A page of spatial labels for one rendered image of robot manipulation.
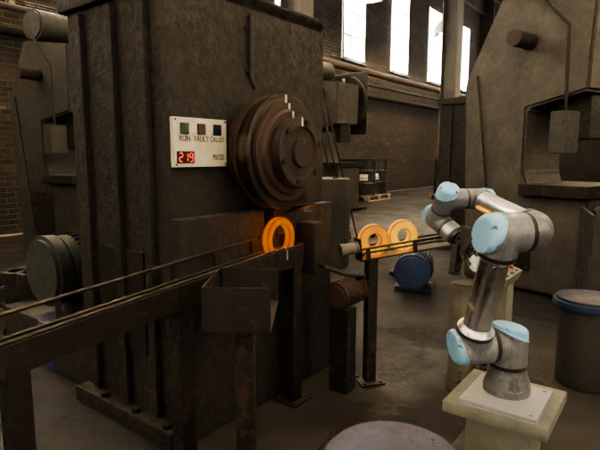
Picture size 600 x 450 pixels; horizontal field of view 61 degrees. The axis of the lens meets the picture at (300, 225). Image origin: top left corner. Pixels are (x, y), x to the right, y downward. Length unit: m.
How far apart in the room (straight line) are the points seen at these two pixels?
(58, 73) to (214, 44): 4.27
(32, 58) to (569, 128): 5.38
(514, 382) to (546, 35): 3.12
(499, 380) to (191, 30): 1.62
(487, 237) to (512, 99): 3.06
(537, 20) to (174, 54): 3.19
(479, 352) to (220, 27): 1.50
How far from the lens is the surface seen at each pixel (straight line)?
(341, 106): 10.06
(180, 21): 2.00
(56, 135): 6.03
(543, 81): 4.42
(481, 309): 1.66
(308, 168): 2.12
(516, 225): 1.54
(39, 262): 3.02
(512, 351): 1.81
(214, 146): 2.02
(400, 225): 2.48
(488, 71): 4.66
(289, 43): 2.44
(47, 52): 6.40
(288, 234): 2.22
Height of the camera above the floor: 1.10
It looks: 8 degrees down
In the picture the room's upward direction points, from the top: straight up
